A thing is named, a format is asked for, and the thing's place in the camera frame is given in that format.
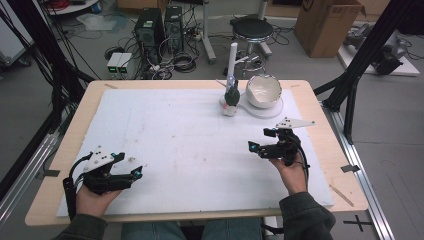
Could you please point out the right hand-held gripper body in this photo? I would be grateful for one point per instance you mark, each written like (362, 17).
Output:
(283, 148)

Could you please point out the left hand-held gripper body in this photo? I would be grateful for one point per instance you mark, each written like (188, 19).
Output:
(100, 178)

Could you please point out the person's left hand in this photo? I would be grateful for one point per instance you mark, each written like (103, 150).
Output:
(91, 203)

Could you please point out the person's right hand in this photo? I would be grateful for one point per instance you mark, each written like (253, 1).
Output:
(293, 176)

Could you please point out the white round base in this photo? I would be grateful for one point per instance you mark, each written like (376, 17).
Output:
(263, 113)

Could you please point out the white eggshell-shaped bowl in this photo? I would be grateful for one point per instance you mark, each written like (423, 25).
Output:
(263, 91)

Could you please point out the wooden table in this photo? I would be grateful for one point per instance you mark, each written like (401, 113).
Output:
(333, 160)

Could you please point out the white foam board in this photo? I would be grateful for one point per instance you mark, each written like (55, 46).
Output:
(200, 150)

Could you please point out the person's left leg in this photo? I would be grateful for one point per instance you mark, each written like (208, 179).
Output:
(151, 231)

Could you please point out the person's leg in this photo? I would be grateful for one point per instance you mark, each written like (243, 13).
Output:
(233, 230)
(151, 231)

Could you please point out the thin wooden stick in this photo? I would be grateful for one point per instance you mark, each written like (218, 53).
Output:
(341, 195)

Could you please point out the person's right leg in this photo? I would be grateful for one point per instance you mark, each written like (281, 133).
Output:
(233, 230)

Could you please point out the white power supply box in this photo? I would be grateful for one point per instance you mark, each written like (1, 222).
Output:
(113, 63)
(125, 63)

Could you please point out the black round stool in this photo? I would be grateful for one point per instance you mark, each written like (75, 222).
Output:
(252, 28)

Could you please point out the white metal desk leg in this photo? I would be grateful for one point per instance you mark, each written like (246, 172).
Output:
(208, 33)
(264, 26)

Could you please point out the cardboard box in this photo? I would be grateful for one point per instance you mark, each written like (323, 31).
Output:
(325, 30)

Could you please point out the large black computer tower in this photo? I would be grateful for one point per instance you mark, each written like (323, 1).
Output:
(148, 33)

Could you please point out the white platform with machine parts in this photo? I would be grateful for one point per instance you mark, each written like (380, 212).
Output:
(383, 56)

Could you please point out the clear plastic sheet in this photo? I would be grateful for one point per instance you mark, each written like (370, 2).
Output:
(100, 21)

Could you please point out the slim black computer tower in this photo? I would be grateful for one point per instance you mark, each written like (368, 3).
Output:
(174, 26)

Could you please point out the white round table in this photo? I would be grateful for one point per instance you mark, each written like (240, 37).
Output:
(71, 7)

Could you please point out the aluminium rail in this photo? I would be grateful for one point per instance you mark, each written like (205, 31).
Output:
(363, 180)
(23, 176)

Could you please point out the white upright post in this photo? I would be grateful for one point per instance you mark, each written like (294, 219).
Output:
(233, 58)

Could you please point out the black metal frame stand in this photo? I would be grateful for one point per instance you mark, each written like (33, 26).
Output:
(360, 56)
(43, 50)

